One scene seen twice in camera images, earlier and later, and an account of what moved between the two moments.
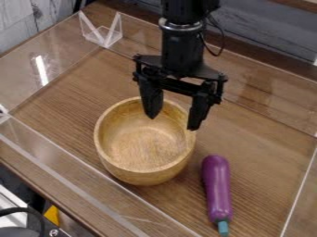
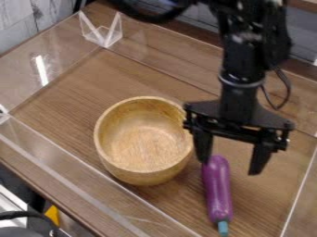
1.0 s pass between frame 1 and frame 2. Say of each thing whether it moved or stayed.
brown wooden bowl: stayed
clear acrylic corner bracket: stayed
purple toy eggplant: stayed
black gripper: moved
